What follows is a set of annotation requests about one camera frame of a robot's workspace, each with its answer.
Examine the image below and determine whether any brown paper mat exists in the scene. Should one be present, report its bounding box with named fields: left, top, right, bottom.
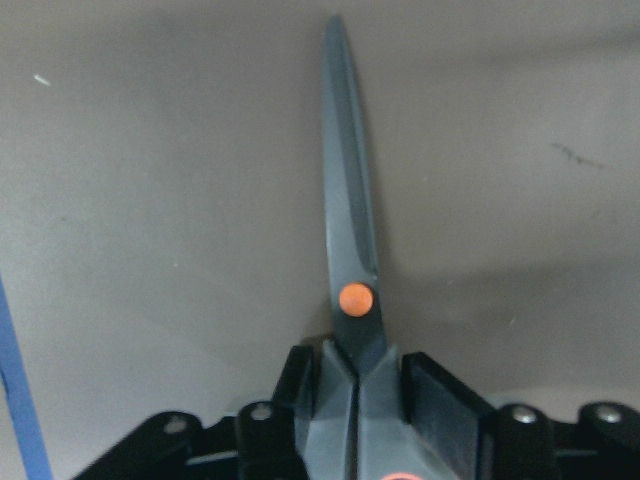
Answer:
left=1, top=1, right=639, bottom=479

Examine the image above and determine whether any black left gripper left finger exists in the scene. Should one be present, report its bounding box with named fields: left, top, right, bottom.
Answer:
left=76, top=345, right=315, bottom=479

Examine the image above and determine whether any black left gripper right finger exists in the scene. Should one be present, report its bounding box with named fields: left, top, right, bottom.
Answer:
left=402, top=352, right=639, bottom=479

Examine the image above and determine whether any black scissors orange rivet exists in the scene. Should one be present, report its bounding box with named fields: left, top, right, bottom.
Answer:
left=303, top=16, right=460, bottom=479

